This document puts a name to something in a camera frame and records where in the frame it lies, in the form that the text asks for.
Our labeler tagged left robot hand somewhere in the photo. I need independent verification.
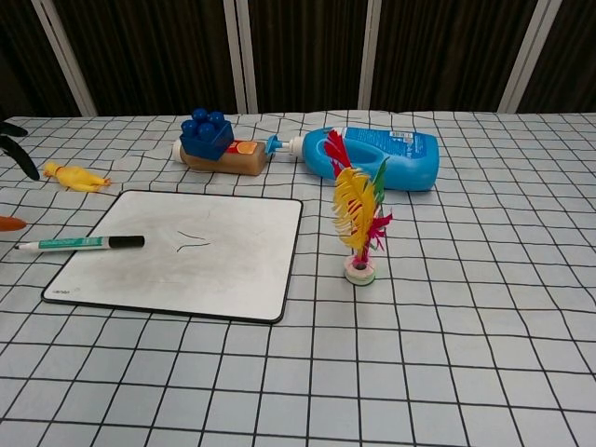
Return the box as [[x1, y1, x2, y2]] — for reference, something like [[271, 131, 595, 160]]
[[0, 122, 42, 234]]

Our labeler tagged green whiteboard marker black cap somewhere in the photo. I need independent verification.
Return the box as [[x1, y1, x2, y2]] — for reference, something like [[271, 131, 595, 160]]
[[13, 234, 147, 257]]

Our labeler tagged yellow rubber chicken toy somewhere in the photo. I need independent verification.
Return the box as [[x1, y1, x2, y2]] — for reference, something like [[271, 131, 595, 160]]
[[43, 160, 114, 194]]

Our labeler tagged dark slatted partition panel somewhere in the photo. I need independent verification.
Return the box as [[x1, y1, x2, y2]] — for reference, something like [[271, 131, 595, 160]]
[[246, 0, 374, 115], [52, 0, 247, 117], [369, 0, 537, 114], [515, 0, 596, 115], [0, 0, 81, 121]]

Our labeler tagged blue studded building block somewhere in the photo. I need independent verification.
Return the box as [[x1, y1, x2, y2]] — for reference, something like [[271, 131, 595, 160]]
[[180, 107, 236, 162]]

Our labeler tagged white dry-erase board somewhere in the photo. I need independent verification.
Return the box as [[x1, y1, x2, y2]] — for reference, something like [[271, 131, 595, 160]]
[[40, 189, 305, 326]]

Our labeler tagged brown drink bottle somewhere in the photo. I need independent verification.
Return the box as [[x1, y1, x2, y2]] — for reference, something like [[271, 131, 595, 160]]
[[171, 138, 268, 179]]

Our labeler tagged colourful feather shuttlecock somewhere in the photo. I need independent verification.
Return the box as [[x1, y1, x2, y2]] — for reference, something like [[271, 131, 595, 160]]
[[322, 129, 395, 288]]

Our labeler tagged blue detergent bottle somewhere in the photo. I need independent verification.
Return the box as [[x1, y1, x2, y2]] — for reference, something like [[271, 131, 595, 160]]
[[265, 125, 441, 194]]

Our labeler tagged grid-pattern tablecloth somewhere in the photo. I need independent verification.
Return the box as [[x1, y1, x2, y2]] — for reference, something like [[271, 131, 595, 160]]
[[0, 108, 596, 447]]

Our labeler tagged white partition frame post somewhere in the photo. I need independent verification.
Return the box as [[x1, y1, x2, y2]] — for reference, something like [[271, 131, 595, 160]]
[[31, 0, 98, 118], [499, 0, 551, 114], [222, 0, 260, 115], [357, 0, 390, 113]]

